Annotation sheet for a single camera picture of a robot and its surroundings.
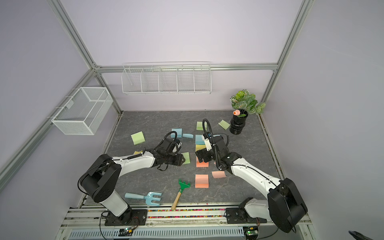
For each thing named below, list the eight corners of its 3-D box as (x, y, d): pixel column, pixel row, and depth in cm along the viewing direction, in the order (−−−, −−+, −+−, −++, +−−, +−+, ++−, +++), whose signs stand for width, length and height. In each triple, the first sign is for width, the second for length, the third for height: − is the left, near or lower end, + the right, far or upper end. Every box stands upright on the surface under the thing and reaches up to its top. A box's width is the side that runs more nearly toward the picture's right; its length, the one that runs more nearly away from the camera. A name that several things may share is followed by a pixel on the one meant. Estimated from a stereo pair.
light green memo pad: (134, 146, 103) (133, 143, 100) (131, 137, 108) (130, 134, 105) (146, 141, 105) (145, 139, 103) (143, 133, 110) (141, 130, 108)
